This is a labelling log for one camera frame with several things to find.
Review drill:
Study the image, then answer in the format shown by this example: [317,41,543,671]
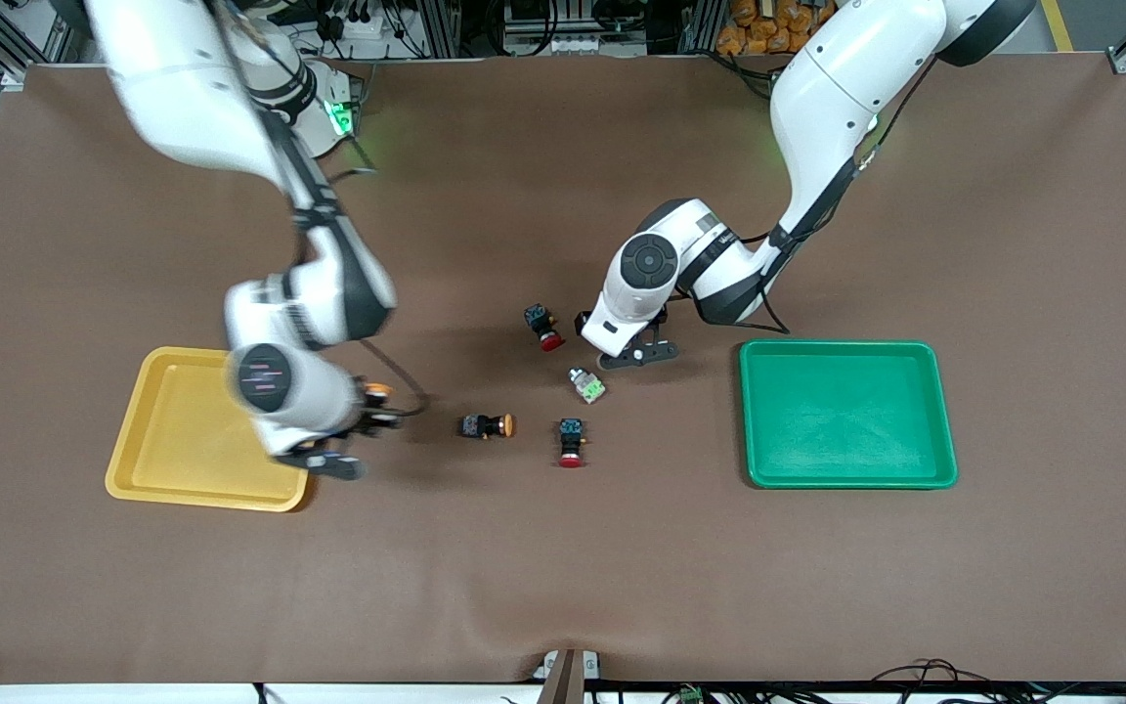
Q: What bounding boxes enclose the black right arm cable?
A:
[216,0,432,421]

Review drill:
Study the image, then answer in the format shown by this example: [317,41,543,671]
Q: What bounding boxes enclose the yellow plastic tray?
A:
[104,345,310,513]

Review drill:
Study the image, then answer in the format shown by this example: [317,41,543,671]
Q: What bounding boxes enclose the black cable bundle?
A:
[871,658,1014,704]

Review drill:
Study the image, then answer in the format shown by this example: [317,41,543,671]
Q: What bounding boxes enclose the pile of orange objects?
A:
[716,0,838,57]

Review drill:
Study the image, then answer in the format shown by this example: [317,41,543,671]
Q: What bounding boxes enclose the long white socket strip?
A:
[504,29,647,58]

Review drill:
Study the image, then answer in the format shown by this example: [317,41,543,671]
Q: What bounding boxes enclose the brown table mat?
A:
[0,54,1126,685]

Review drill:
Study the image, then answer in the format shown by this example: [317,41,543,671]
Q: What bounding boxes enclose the green plastic tray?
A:
[738,338,960,490]

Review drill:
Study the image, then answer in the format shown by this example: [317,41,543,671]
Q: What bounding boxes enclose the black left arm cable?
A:
[690,108,882,338]

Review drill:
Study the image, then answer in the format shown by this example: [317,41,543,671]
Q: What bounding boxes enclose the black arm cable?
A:
[216,0,432,421]
[690,108,882,338]

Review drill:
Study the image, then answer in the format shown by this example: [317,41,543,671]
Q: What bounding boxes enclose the white power strip with plugs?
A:
[324,0,398,45]

